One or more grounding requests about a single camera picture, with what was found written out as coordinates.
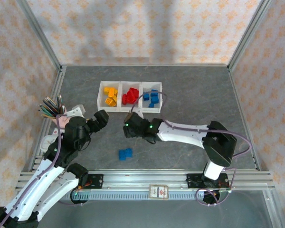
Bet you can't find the long aluminium base rail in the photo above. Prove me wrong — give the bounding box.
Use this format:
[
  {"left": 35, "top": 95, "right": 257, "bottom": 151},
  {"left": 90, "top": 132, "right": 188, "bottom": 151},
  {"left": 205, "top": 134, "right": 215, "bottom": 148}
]
[{"left": 15, "top": 169, "right": 276, "bottom": 192}]

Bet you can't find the aluminium table side rail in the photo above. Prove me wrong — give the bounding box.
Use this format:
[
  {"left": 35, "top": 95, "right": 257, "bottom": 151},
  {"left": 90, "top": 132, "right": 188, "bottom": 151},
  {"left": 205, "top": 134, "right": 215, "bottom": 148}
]
[
  {"left": 227, "top": 66, "right": 262, "bottom": 171},
  {"left": 28, "top": 66, "right": 67, "bottom": 172}
]

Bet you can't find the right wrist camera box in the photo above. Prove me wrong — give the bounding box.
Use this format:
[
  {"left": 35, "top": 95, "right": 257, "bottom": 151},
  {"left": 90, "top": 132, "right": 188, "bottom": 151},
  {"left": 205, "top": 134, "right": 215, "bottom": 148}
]
[{"left": 130, "top": 108, "right": 144, "bottom": 119}]

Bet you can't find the white plastic bin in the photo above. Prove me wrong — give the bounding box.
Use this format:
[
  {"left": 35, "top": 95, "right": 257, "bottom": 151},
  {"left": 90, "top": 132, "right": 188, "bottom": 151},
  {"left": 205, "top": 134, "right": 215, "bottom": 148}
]
[
  {"left": 97, "top": 81, "right": 122, "bottom": 113},
  {"left": 118, "top": 81, "right": 144, "bottom": 113},
  {"left": 140, "top": 82, "right": 163, "bottom": 114}
]

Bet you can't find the grey slotted cable duct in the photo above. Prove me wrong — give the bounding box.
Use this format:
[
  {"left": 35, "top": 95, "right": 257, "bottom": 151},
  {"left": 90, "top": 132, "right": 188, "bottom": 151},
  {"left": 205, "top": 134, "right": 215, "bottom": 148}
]
[{"left": 59, "top": 190, "right": 231, "bottom": 201}]

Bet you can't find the bunch of coloured pencils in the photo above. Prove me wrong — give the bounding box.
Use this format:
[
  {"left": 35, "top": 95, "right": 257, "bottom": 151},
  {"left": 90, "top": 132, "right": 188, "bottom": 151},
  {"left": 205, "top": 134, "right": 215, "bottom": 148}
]
[{"left": 38, "top": 95, "right": 67, "bottom": 119}]

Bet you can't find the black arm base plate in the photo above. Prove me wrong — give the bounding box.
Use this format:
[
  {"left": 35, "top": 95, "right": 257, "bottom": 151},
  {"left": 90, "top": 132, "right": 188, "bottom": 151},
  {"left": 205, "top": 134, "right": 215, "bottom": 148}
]
[
  {"left": 186, "top": 173, "right": 231, "bottom": 190},
  {"left": 76, "top": 173, "right": 104, "bottom": 190}
]

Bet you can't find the small label card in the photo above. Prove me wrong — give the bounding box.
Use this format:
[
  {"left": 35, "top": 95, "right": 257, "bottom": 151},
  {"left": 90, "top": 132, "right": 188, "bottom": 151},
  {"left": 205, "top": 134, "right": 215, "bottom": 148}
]
[{"left": 149, "top": 184, "right": 169, "bottom": 200}]

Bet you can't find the thin aluminium table rail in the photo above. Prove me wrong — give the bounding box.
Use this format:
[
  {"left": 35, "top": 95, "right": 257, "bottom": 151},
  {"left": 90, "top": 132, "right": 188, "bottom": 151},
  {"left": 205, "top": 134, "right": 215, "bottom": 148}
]
[{"left": 60, "top": 63, "right": 230, "bottom": 68}]

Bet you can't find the long red lego brick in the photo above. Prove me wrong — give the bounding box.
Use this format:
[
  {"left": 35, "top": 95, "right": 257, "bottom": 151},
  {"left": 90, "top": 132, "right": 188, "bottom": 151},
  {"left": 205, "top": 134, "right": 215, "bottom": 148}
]
[{"left": 127, "top": 87, "right": 140, "bottom": 100}]

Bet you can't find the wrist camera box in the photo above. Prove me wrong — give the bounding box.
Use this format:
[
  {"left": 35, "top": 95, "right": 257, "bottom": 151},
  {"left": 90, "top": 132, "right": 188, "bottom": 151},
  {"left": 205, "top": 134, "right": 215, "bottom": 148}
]
[
  {"left": 130, "top": 108, "right": 144, "bottom": 119},
  {"left": 66, "top": 104, "right": 86, "bottom": 117}
]

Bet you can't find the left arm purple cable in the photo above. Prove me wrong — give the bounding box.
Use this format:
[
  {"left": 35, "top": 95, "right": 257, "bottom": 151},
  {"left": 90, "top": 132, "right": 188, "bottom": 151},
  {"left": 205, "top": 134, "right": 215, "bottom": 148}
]
[{"left": 0, "top": 114, "right": 86, "bottom": 228}]

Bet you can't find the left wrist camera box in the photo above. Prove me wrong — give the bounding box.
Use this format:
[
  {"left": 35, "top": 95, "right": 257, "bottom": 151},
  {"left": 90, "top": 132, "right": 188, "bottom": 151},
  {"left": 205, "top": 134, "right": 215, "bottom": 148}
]
[{"left": 66, "top": 104, "right": 86, "bottom": 117}]

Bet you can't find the pink cup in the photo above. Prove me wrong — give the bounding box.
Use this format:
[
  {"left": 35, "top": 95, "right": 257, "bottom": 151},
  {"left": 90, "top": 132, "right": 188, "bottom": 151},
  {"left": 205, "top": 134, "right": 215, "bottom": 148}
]
[{"left": 52, "top": 107, "right": 73, "bottom": 127}]

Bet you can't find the aluminium upright post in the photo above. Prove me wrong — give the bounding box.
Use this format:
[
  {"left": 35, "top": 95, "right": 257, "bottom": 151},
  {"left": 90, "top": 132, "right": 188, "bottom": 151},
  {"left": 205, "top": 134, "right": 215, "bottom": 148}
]
[
  {"left": 227, "top": 0, "right": 274, "bottom": 71},
  {"left": 16, "top": 0, "right": 63, "bottom": 72}
]

